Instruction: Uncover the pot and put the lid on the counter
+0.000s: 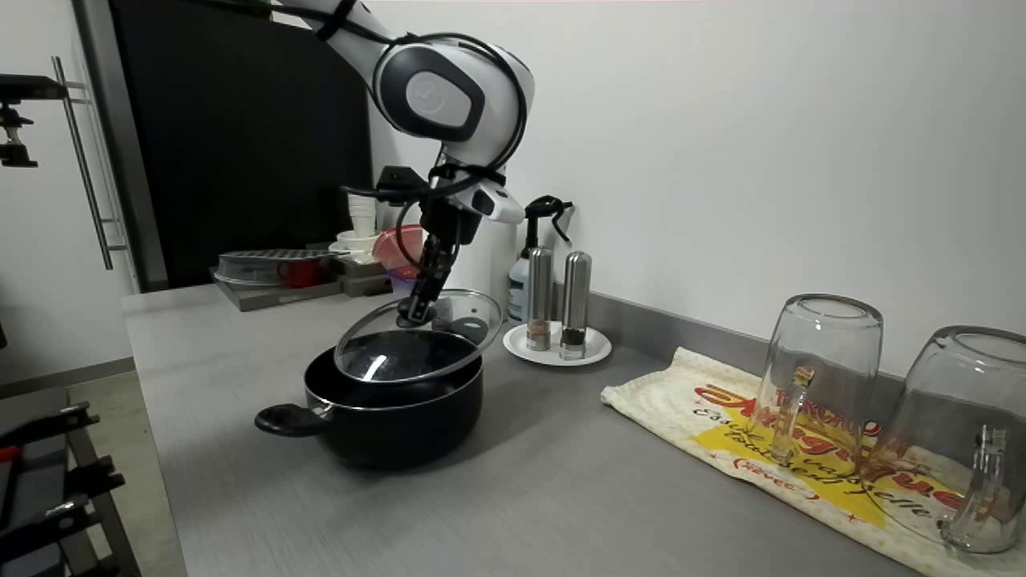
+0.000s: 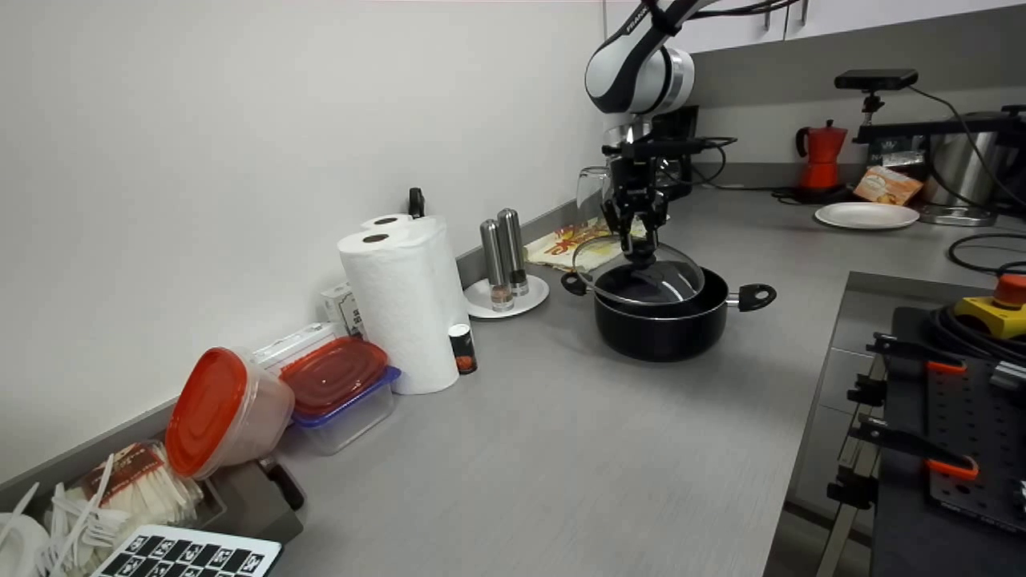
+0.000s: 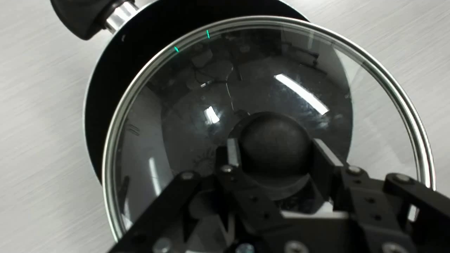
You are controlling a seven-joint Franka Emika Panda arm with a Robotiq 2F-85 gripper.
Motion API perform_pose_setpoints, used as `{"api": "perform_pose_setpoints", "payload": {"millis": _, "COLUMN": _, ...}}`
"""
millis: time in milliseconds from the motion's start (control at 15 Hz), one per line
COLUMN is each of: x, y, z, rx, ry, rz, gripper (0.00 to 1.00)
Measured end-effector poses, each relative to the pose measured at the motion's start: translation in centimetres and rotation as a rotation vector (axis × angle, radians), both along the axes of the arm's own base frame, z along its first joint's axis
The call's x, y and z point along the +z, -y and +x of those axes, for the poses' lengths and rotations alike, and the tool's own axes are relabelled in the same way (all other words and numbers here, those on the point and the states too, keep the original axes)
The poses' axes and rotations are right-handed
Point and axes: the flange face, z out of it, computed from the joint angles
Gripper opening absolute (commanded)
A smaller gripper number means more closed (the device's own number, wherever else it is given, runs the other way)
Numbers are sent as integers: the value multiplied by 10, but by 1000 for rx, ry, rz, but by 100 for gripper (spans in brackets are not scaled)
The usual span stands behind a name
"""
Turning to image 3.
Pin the glass lid with black knob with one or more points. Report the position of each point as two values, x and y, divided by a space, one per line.
281 94

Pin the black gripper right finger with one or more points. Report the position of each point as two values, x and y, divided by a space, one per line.
374 206

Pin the black frying pan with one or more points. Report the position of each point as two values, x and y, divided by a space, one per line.
140 43

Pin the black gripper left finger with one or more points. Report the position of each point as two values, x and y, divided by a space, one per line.
243 198

